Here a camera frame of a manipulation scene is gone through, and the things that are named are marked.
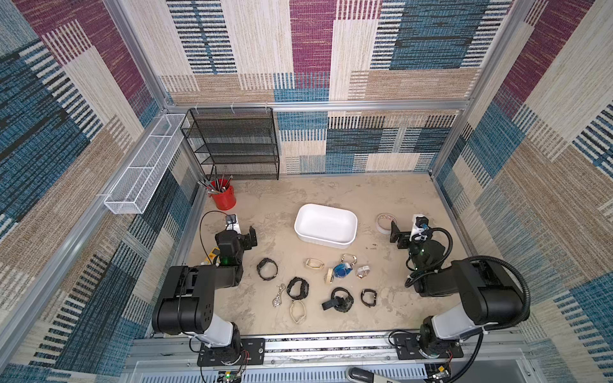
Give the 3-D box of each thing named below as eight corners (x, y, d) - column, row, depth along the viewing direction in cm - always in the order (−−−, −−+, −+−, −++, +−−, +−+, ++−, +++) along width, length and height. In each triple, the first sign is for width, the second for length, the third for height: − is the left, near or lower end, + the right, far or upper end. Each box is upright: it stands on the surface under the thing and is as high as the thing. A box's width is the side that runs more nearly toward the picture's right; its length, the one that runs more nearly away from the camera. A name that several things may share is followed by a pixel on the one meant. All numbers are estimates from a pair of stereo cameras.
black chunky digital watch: (287, 299, 85) (286, 296, 82) (288, 281, 89) (287, 277, 86) (308, 299, 85) (308, 296, 82) (308, 281, 89) (308, 277, 86)
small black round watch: (362, 306, 84) (363, 304, 81) (360, 291, 87) (361, 288, 85) (376, 306, 84) (378, 304, 81) (374, 291, 87) (376, 288, 85)
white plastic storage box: (291, 242, 100) (290, 234, 95) (301, 210, 110) (300, 201, 105) (352, 254, 96) (355, 247, 91) (357, 220, 106) (359, 212, 101)
